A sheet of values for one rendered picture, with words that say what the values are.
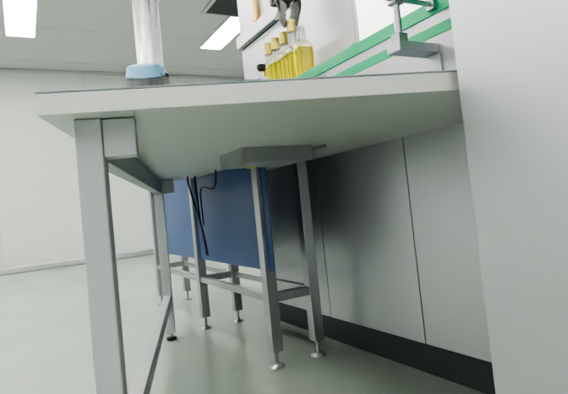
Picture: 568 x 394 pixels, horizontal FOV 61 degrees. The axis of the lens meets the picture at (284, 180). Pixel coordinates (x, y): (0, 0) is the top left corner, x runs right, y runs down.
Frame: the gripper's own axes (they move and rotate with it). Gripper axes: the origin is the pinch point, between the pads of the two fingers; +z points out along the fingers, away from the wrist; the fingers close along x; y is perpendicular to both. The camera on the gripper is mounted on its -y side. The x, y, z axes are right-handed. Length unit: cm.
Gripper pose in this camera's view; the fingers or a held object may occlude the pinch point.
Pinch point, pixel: (290, 24)
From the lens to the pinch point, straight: 177.7
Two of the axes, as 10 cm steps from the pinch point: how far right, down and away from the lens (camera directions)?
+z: 1.0, 9.9, -0.5
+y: -4.6, 0.9, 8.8
